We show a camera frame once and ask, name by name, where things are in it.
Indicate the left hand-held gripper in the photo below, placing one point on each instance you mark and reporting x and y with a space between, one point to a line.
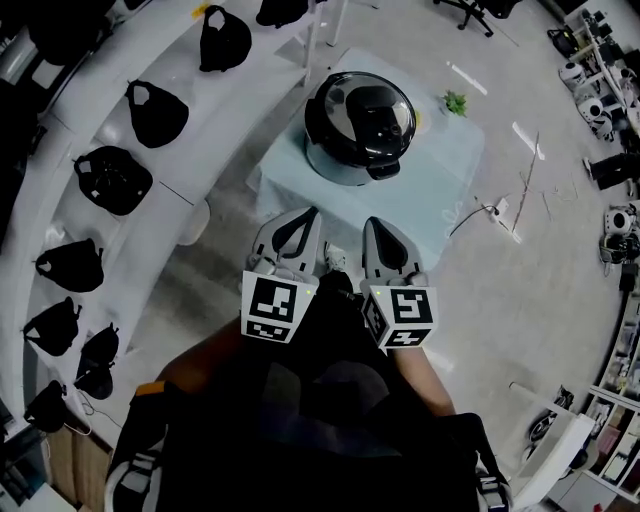
272 305

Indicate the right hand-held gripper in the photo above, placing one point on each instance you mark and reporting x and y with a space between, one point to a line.
410 310

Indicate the black electric cooker pot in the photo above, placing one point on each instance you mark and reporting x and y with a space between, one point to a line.
330 170

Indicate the black cooker lid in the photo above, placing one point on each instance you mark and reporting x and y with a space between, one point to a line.
360 115

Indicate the person's left forearm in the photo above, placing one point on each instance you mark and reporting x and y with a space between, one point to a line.
200 355

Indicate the person's right forearm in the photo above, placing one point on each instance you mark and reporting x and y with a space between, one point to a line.
425 380

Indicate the person's white shoe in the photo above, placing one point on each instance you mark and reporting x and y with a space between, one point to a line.
335 257

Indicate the light blue tablecloth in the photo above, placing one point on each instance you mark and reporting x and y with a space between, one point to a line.
400 200

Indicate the white power strip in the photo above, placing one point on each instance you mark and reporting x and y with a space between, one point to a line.
501 206

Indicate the white plate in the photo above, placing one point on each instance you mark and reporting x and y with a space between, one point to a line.
422 122

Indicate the white shelf unit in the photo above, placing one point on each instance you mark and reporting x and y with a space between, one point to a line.
165 165

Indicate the thin dry branch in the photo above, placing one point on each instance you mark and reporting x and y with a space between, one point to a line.
526 185

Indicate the small green artificial plant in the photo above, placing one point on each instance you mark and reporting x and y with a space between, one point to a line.
455 102

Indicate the person's black clothing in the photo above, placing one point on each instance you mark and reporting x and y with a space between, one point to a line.
310 450

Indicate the white table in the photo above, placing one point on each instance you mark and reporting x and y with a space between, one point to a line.
335 25

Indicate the group of white round devices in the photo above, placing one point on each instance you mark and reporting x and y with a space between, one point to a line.
572 75

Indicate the white storage rack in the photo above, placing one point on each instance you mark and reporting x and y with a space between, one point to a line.
555 450

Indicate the black office chair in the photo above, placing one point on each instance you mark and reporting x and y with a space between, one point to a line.
475 7

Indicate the black tool bag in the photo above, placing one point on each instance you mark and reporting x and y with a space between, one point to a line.
562 42

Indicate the white metal rack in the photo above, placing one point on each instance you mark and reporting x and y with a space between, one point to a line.
597 50

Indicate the brown wooden box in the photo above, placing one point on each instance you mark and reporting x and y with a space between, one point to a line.
80 465

